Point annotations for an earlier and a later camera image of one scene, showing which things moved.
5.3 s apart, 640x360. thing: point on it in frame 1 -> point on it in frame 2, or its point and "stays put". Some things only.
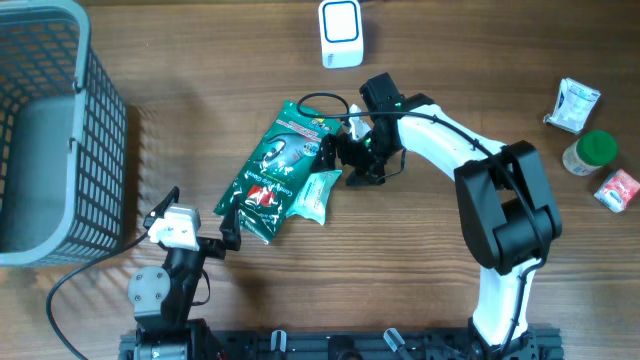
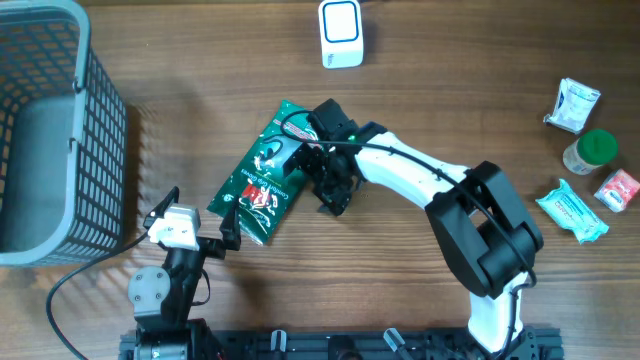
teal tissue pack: x=312 y=199 -> x=568 y=210
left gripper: x=229 y=230 stays put
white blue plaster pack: x=574 y=105 stays put
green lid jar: x=591 y=151 stays put
